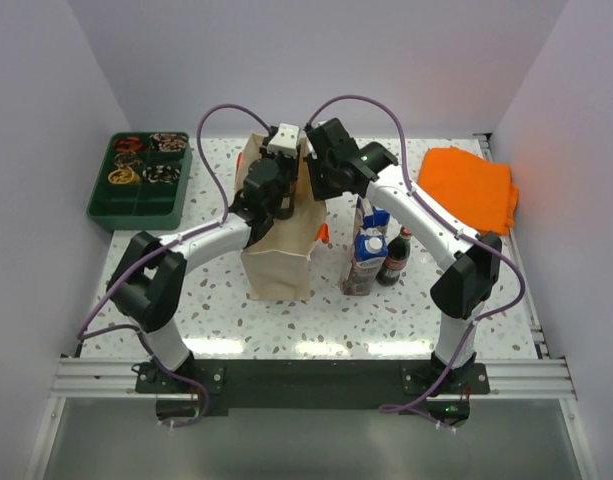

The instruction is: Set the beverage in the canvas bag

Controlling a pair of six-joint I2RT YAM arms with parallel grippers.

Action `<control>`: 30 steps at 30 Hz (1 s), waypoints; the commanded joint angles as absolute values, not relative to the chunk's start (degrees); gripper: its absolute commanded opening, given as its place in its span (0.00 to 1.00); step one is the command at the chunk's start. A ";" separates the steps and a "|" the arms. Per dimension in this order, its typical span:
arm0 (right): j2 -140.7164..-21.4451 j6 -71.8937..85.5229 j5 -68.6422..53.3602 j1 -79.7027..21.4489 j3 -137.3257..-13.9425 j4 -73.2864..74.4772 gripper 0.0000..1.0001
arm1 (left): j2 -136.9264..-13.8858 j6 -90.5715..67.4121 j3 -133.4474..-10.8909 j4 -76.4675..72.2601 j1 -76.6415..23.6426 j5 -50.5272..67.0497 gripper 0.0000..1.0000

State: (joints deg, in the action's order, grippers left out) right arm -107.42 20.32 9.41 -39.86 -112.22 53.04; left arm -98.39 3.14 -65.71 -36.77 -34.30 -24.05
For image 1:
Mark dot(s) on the blue orange juice carton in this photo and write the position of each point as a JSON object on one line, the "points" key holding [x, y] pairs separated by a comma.
{"points": [[368, 216]]}

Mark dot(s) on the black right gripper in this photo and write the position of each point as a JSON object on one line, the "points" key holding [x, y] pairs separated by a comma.
{"points": [[320, 193]]}

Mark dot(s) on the beige canvas bag orange handles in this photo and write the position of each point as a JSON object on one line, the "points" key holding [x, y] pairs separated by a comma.
{"points": [[278, 266]]}

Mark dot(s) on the purple milk carton white cap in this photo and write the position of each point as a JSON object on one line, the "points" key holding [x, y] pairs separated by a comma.
{"points": [[368, 253]]}

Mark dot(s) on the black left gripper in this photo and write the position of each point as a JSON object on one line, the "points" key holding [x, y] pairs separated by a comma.
{"points": [[291, 162]]}

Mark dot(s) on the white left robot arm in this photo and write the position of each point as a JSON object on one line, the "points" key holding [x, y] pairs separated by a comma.
{"points": [[147, 284]]}

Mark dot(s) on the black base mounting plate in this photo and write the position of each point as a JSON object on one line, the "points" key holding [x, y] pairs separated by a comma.
{"points": [[309, 384]]}

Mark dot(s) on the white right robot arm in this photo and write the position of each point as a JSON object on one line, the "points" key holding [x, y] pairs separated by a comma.
{"points": [[469, 272]]}

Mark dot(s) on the aluminium front rail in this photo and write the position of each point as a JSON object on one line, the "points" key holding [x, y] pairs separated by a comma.
{"points": [[542, 379]]}

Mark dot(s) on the cola bottle on table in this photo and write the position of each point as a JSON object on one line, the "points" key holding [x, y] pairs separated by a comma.
{"points": [[396, 260]]}

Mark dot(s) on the green compartment tray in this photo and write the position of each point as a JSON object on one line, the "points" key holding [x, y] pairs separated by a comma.
{"points": [[142, 181]]}

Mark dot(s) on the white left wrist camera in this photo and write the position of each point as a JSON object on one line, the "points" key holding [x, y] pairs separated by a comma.
{"points": [[285, 140]]}

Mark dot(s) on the orange folded cloth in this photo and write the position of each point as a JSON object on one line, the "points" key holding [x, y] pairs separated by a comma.
{"points": [[477, 192]]}

